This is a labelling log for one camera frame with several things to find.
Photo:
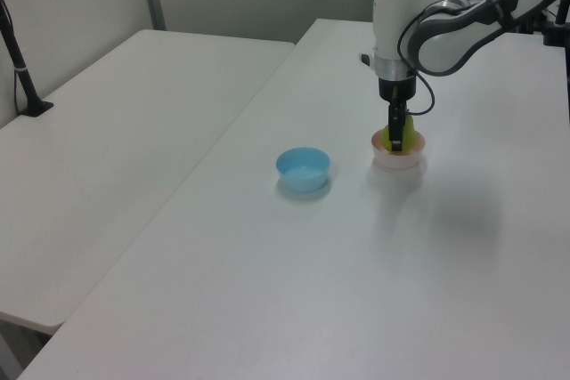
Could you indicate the pink plastic bowl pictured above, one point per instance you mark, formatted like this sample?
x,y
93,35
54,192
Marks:
x,y
398,159

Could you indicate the black clamp stand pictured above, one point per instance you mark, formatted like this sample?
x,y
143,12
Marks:
x,y
556,24

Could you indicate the white side table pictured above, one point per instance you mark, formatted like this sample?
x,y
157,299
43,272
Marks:
x,y
111,166

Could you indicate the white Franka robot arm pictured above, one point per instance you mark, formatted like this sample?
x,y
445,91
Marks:
x,y
450,28

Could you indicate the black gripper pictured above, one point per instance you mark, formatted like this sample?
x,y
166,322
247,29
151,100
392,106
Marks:
x,y
397,95

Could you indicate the black camera stand pole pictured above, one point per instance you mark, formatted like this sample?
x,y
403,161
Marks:
x,y
18,64

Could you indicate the light blue plastic bowl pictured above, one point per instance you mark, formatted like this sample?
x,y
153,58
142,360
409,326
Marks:
x,y
303,171

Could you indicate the green pear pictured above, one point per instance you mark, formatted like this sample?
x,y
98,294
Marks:
x,y
412,135

